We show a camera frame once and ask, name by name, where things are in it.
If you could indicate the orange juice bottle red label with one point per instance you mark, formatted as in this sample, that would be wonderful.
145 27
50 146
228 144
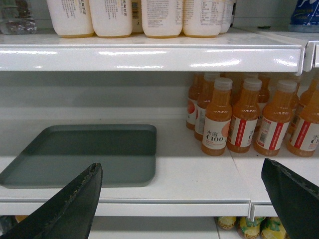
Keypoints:
244 117
276 117

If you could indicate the white shelf board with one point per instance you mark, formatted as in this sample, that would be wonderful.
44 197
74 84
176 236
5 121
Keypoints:
235 51
187 182

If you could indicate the orange juice bottle right edge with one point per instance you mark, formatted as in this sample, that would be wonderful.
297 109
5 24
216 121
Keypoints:
305 138

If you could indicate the yellow lemon drink bottle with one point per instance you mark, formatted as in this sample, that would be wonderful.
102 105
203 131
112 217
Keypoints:
248 229

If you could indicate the white lower shelf board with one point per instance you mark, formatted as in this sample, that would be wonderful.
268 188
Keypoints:
187 182

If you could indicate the white upper shelf board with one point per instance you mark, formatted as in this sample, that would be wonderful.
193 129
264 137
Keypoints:
235 51

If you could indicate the orange C100 juice bottle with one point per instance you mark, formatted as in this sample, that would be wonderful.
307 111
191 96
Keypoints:
217 118

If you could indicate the grey rectangular serving tray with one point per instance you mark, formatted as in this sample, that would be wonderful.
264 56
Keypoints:
127 153

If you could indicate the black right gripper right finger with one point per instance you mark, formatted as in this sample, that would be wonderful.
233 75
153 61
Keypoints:
294 198

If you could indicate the blue drink bottle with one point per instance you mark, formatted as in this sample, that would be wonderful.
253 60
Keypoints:
305 17

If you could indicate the clear water bottle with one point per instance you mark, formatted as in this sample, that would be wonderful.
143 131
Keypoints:
16 17

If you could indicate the white milk drink bottle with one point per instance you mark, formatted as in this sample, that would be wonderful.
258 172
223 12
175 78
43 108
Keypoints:
162 18
71 18
112 18
202 18

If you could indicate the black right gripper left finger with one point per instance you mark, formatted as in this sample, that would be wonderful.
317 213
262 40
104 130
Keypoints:
68 214

